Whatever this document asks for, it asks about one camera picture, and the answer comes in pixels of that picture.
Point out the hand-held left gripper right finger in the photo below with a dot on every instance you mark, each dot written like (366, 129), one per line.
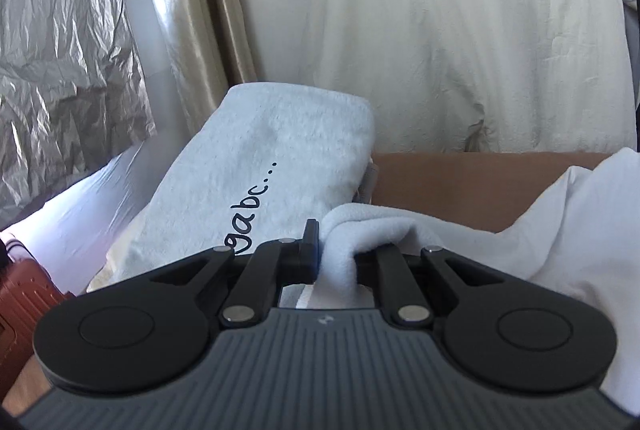
(387, 270)

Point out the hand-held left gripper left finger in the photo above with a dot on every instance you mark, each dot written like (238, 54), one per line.
(311, 255)

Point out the white sweatshirt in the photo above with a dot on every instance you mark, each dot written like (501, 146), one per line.
(575, 250)

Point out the grey garment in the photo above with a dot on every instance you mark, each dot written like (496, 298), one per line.
(366, 182)

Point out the cream fleece garment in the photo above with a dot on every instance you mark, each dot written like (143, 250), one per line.
(114, 271)

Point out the cream cloth cover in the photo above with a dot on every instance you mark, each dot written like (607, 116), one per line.
(425, 35)

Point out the gold curtain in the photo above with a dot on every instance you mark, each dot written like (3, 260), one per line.
(190, 10)

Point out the brown suitcase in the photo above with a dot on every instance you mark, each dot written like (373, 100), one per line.
(25, 305)

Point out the silver foil sheet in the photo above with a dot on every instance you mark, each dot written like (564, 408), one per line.
(60, 35)

